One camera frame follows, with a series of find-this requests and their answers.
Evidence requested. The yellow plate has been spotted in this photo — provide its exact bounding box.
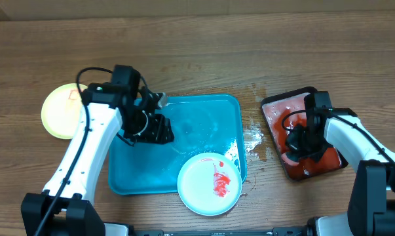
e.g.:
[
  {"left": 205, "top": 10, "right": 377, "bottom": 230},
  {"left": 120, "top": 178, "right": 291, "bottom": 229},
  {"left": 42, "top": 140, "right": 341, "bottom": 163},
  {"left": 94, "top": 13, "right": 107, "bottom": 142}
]
[{"left": 41, "top": 83, "right": 82, "bottom": 140}]

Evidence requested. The light blue plate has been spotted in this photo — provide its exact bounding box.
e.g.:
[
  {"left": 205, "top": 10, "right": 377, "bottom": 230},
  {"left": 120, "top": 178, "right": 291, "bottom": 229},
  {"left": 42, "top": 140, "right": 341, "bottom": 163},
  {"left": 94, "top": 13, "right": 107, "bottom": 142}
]
[{"left": 177, "top": 153, "right": 242, "bottom": 216}]

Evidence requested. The pink and black sponge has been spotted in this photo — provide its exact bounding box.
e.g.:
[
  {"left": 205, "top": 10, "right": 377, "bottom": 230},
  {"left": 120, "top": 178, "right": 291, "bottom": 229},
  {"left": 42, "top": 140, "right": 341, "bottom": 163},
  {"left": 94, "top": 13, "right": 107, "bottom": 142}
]
[{"left": 281, "top": 152, "right": 299, "bottom": 166}]

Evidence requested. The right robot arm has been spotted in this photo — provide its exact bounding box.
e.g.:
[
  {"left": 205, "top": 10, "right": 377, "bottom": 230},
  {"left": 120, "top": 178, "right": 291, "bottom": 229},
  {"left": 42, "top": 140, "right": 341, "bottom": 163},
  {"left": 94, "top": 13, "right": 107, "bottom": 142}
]
[{"left": 285, "top": 92, "right": 395, "bottom": 235}]

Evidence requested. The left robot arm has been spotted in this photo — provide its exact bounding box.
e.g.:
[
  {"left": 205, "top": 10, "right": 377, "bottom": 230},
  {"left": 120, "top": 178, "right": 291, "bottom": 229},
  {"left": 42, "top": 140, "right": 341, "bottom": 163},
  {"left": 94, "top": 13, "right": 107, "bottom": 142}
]
[{"left": 21, "top": 65, "right": 174, "bottom": 236}]

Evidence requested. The black tray with red liquid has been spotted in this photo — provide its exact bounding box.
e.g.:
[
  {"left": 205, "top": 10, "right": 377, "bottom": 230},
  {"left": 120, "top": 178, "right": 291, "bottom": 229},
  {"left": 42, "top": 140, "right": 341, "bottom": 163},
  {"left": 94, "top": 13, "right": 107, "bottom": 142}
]
[{"left": 261, "top": 87, "right": 348, "bottom": 182}]

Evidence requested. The teal plastic tray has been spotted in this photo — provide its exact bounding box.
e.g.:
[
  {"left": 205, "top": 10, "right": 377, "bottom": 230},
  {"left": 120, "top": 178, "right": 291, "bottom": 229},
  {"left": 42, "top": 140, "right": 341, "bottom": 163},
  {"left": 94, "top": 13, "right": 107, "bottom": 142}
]
[{"left": 108, "top": 94, "right": 247, "bottom": 195}]

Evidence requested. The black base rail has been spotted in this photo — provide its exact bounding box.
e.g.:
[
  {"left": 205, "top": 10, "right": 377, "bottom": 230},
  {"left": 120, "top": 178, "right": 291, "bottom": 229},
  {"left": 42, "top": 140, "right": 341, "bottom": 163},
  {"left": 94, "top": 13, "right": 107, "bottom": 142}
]
[{"left": 102, "top": 221, "right": 316, "bottom": 236}]

